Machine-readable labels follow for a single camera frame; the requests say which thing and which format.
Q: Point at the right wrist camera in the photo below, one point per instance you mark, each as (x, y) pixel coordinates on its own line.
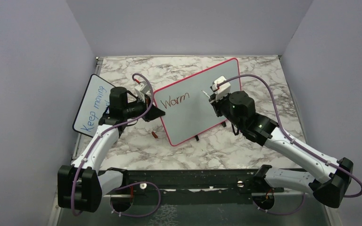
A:
(220, 88)

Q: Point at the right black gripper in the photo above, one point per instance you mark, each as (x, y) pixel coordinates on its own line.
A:
(216, 104)

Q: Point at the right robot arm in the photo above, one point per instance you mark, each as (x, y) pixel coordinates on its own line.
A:
(324, 177)

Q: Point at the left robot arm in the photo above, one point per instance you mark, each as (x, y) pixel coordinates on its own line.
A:
(80, 187)

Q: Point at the black framed written whiteboard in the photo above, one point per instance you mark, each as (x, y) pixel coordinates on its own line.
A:
(93, 104)

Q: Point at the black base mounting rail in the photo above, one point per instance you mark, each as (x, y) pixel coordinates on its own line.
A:
(191, 187)

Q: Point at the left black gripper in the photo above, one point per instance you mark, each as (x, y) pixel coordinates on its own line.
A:
(154, 111)

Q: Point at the pink framed whiteboard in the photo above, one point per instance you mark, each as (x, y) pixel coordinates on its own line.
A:
(187, 110)

